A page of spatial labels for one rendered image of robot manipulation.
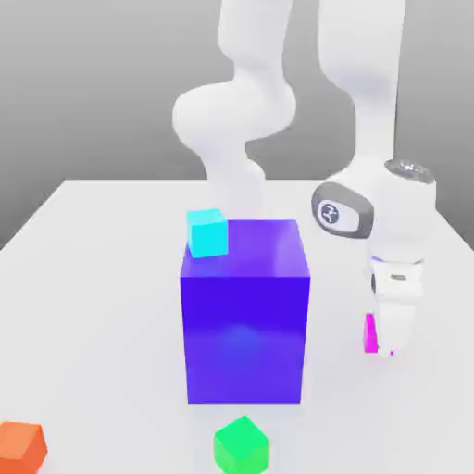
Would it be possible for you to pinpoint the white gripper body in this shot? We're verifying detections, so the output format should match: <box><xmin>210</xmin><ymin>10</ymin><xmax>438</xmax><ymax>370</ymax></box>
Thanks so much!
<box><xmin>374</xmin><ymin>294</ymin><xmax>424</xmax><ymax>351</ymax></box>

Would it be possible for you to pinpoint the small magenta cube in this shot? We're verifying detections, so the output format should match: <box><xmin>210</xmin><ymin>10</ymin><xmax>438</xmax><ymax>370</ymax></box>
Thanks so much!
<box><xmin>363</xmin><ymin>311</ymin><xmax>396</xmax><ymax>357</ymax></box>

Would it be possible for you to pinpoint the small green cube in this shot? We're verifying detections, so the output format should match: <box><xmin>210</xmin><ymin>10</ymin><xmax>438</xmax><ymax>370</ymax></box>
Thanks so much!
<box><xmin>213</xmin><ymin>415</ymin><xmax>271</xmax><ymax>474</ymax></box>

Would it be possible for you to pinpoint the small cyan cube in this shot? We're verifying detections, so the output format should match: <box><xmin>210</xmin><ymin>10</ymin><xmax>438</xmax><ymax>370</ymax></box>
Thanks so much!
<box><xmin>185</xmin><ymin>207</ymin><xmax>230</xmax><ymax>259</ymax></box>

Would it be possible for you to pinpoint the small orange cube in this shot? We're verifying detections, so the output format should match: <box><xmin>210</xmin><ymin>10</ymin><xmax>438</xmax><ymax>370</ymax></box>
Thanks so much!
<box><xmin>0</xmin><ymin>420</ymin><xmax>49</xmax><ymax>474</ymax></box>

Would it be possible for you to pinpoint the large blue box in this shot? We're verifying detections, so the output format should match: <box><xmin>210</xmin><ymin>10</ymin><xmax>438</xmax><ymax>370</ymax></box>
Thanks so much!
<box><xmin>180</xmin><ymin>218</ymin><xmax>311</xmax><ymax>405</ymax></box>

